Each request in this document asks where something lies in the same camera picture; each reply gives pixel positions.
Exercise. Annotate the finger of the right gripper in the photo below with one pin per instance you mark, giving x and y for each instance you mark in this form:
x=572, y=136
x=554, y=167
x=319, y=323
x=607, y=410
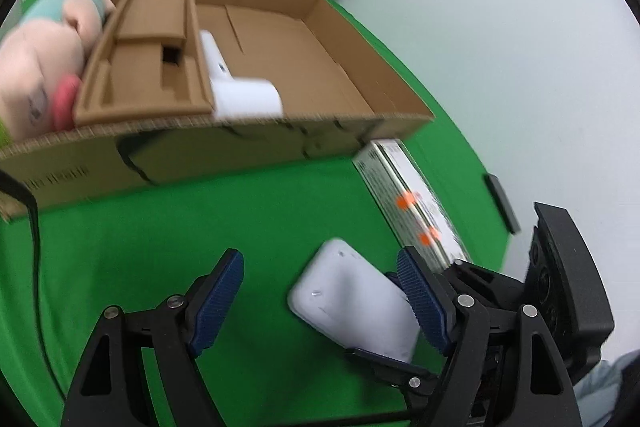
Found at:
x=409, y=379

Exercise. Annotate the large open cardboard box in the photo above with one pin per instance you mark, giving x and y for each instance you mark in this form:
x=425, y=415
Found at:
x=337, y=91

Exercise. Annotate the pink pig plush toy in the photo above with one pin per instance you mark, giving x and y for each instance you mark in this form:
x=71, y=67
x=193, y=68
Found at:
x=42, y=59

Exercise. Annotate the grey sleeve forearm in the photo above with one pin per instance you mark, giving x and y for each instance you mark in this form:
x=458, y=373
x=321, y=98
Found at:
x=609, y=394

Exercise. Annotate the white rectangular device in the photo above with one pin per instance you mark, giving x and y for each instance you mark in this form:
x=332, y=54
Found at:
x=349, y=301

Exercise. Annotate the small black flat object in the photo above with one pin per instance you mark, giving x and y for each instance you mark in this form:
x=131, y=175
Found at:
x=502, y=203

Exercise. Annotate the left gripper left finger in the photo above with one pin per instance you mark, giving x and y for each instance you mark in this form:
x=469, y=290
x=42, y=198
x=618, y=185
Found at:
x=110, y=387

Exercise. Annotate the white handheld lint remover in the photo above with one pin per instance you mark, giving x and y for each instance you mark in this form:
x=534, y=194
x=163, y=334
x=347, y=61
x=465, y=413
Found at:
x=234, y=97

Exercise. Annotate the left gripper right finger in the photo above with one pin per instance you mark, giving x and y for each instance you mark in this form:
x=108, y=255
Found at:
x=430, y=301

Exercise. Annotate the green white medicine box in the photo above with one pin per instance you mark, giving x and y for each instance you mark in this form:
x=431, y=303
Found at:
x=408, y=203

